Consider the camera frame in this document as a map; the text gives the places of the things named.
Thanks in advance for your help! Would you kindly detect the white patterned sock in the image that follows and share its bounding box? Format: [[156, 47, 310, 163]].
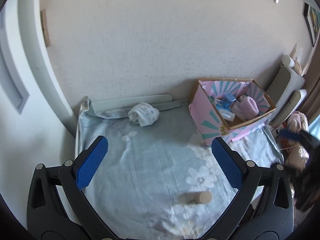
[[127, 102, 159, 127]]

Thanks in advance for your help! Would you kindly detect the blue white medicine box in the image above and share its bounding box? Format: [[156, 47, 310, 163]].
[[215, 93, 236, 109]]

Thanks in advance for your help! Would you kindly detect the pink bedding pile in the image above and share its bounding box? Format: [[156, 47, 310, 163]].
[[280, 111, 309, 171]]

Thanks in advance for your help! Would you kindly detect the cardboard box with pink lining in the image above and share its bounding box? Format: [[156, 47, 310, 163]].
[[189, 78, 276, 146]]

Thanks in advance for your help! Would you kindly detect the beige cylindrical tube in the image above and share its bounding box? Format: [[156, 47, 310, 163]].
[[177, 191, 213, 205]]

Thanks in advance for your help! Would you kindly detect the white bed guard rail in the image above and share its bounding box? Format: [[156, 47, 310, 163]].
[[87, 94, 189, 114]]

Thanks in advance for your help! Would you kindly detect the light blue floral bedsheet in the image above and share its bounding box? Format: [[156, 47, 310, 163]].
[[75, 96, 284, 240]]

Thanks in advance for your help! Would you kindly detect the framed wall picture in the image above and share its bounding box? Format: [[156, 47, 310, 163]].
[[303, 3, 319, 47]]

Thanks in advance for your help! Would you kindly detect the pink fuzzy sock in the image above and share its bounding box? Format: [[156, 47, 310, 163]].
[[233, 96, 259, 121]]

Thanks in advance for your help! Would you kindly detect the white tissue pack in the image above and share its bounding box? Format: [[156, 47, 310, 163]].
[[218, 108, 235, 122]]

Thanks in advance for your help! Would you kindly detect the grey upholstered headboard cushion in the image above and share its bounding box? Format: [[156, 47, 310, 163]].
[[266, 67, 305, 104]]

